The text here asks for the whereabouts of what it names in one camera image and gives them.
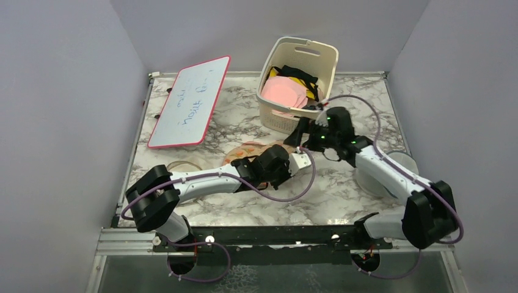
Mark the pink cloth in basket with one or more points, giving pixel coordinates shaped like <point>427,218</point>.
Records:
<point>284,91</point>

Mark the red-framed whiteboard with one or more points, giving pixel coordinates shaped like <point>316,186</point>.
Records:
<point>187,111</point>

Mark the floral mesh laundry bag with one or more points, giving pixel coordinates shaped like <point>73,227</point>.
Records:
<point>251,149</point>

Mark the cream plastic laundry basket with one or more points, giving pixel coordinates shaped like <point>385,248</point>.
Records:
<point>315,58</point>

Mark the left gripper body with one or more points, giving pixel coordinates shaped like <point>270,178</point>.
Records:
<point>275,178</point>

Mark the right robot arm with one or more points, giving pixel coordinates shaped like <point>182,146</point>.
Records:
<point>428,212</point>

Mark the black and yellow garment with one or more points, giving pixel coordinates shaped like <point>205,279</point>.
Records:
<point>301,77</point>

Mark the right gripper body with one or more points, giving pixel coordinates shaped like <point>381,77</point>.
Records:
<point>321,137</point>

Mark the black mounting rail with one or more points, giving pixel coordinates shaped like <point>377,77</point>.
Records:
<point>270,245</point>

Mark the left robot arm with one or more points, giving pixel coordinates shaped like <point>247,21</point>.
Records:
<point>153,198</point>

